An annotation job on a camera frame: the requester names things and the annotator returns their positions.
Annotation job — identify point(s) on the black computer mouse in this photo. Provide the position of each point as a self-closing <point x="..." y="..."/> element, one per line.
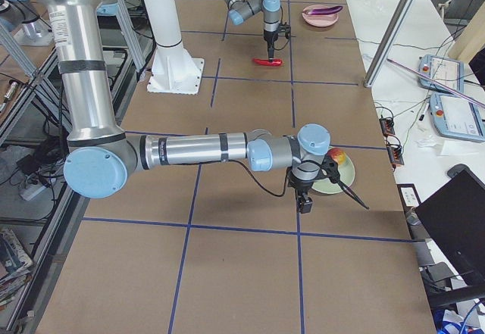
<point x="455" y="170"/>

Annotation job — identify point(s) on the red chili pepper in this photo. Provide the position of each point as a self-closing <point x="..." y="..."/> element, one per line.
<point x="268" y="62"/>

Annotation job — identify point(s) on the teach pendant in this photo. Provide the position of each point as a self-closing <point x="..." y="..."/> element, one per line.
<point x="448" y="72"/>
<point x="453" y="117"/>

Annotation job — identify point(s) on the purple eggplant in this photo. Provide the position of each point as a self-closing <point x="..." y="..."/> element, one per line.
<point x="320" y="10"/>

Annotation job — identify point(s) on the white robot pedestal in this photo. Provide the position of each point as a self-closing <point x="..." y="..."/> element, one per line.
<point x="173" y="69"/>

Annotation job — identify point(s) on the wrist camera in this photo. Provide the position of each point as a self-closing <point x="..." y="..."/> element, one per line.
<point x="284" y="30"/>
<point x="304" y="204"/>

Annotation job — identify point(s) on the black laptop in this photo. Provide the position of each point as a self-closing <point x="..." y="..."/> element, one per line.
<point x="454" y="218"/>

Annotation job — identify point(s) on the stack of books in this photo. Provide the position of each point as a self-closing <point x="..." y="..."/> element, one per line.
<point x="15" y="266"/>

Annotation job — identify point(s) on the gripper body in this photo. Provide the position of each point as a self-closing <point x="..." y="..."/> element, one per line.
<point x="269" y="40"/>
<point x="300" y="186"/>

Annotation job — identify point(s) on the upper teach pendant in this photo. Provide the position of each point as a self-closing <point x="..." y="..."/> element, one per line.
<point x="448" y="72"/>

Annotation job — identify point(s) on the white power strip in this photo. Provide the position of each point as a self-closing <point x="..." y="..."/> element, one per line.
<point x="31" y="190"/>

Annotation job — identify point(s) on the aluminium frame post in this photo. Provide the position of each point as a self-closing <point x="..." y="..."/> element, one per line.
<point x="387" y="41"/>

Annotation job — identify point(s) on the lower teach pendant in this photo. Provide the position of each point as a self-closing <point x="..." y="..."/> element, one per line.
<point x="453" y="117"/>

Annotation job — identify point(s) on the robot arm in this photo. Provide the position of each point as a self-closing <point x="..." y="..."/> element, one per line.
<point x="241" y="10"/>
<point x="163" y="125"/>

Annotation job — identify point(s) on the orange terminal block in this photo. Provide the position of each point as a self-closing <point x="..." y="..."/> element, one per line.
<point x="393" y="144"/>

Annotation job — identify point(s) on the brown paper table cover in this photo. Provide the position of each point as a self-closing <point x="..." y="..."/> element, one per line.
<point x="210" y="249"/>

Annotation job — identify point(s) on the red green pomegranate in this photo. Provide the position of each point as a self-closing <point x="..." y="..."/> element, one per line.
<point x="338" y="155"/>

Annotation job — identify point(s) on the pink plate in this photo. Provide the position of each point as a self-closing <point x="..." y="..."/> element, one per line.
<point x="321" y="21"/>

